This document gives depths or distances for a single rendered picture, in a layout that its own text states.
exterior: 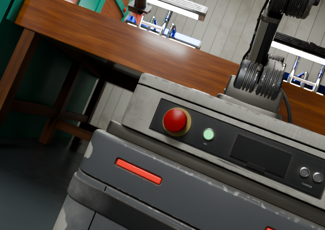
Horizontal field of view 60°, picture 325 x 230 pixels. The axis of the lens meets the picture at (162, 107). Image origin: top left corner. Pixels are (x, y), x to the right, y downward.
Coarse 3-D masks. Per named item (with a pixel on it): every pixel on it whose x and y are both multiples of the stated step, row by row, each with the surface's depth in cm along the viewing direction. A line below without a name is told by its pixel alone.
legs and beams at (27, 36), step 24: (24, 48) 129; (24, 72) 133; (72, 72) 186; (96, 72) 219; (0, 96) 128; (96, 96) 242; (0, 120) 130; (48, 120) 184; (72, 120) 211; (48, 144) 186
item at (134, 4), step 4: (136, 0) 129; (140, 0) 129; (144, 0) 129; (128, 4) 132; (132, 4) 133; (136, 4) 131; (140, 4) 130; (144, 4) 131; (136, 8) 131; (140, 8) 131; (144, 8) 132; (148, 8) 133; (144, 12) 132
